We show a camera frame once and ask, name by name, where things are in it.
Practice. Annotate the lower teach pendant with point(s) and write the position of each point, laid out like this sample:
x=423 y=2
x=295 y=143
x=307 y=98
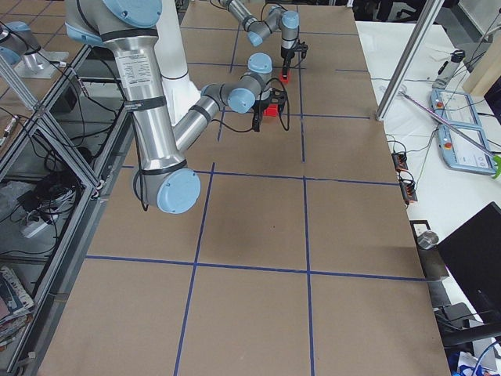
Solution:
x=461 y=155

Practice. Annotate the orange electronics board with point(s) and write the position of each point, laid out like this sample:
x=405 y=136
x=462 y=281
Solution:
x=408 y=190
x=400 y=161

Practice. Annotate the orange electronics board upper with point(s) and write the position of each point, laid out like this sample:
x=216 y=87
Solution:
x=400 y=161

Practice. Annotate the metal cup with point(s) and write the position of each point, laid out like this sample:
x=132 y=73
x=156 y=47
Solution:
x=427 y=240

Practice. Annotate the stack of magazines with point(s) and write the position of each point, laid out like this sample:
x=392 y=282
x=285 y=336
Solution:
x=16 y=306

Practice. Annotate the aluminium frame post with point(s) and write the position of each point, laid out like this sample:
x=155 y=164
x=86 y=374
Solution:
x=423 y=25

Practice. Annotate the upper teach pendant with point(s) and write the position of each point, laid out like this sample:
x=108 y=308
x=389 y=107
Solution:
x=455 y=107

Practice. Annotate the orange electronics board lower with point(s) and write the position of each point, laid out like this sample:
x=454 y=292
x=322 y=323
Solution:
x=408 y=190

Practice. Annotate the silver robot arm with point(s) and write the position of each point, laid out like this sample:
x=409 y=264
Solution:
x=278 y=19
x=135 y=32

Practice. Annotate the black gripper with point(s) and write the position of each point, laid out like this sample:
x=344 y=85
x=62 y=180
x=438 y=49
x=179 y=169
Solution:
x=286 y=53
x=261 y=106

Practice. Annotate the reacher grabber stick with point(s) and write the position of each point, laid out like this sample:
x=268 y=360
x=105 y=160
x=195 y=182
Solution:
x=474 y=134

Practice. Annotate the black laptop monitor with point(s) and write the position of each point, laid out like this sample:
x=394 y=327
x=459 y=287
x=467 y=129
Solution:
x=472 y=255

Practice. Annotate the teach pendant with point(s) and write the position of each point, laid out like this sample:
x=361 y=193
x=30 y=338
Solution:
x=455 y=107
x=461 y=155

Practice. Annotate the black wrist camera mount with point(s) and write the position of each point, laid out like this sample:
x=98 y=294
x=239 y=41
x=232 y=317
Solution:
x=279 y=98

